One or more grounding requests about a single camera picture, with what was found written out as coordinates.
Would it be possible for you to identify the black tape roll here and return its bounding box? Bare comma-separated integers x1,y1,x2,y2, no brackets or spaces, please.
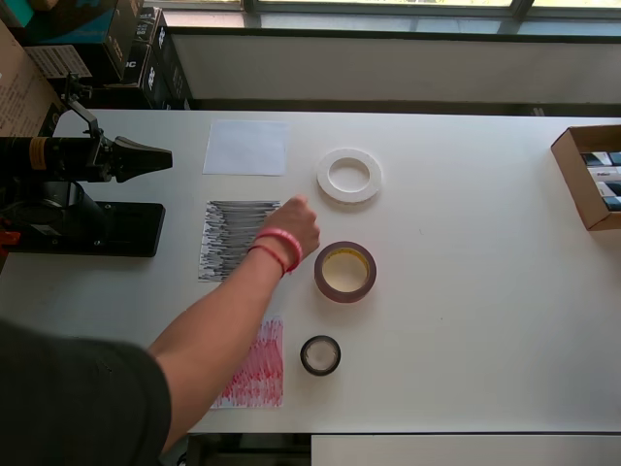
299,334,342,377

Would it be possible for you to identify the red string bracelet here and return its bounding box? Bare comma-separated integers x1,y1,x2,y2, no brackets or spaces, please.
246,244,298,279

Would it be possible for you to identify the tall brown GX760A cardboard box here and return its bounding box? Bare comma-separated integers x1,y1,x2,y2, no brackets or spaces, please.
0,18,67,143

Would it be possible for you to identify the red scribbled paper sheet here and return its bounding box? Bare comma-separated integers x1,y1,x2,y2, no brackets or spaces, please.
209,315,285,410

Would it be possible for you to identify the black table leg frame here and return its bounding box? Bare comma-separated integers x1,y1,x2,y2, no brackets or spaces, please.
186,433,311,466

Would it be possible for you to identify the dark window frame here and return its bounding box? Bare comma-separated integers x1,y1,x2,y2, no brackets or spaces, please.
242,0,621,23

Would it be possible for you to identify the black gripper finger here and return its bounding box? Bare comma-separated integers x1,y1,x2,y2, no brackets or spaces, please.
116,159,174,185
114,136,174,162

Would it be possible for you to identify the open brown cardboard tray box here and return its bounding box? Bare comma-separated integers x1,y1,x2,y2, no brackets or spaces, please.
550,124,621,232

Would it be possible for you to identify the plain white paper sheet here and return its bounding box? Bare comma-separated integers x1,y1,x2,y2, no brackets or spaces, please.
202,119,288,177

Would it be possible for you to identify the black scribbled paper sheet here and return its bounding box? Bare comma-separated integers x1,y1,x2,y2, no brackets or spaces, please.
197,199,282,283

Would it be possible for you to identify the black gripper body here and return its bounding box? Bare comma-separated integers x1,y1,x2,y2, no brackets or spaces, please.
94,133,123,184

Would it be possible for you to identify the pink wristband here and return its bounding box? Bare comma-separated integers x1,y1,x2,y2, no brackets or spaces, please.
252,226,305,273

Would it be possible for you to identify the white board panel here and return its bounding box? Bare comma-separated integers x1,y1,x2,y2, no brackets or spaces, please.
310,434,621,466

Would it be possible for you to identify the dark grey shirt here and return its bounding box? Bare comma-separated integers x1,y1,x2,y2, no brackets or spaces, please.
0,317,174,466

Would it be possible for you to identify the white tape roll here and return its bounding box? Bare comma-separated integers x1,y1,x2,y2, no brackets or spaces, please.
314,148,382,208

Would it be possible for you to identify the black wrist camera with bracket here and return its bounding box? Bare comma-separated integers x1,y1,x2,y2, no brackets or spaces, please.
61,71,106,145

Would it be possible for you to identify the person's bare forearm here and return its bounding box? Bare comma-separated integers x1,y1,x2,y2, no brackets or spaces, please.
147,242,292,460

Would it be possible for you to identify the teal topped black box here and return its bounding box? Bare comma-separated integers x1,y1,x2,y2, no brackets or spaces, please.
9,0,125,83

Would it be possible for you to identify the large brown tape roll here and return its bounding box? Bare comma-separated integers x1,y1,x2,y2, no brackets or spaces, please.
313,241,377,303

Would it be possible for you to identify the black printed carton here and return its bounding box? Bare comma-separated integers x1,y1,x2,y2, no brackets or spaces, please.
141,23,195,112
115,5,166,91

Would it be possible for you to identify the person's hand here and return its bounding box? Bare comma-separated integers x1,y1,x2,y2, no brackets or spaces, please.
264,194,323,266

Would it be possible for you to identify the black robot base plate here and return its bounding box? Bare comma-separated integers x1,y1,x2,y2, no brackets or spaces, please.
9,202,166,258

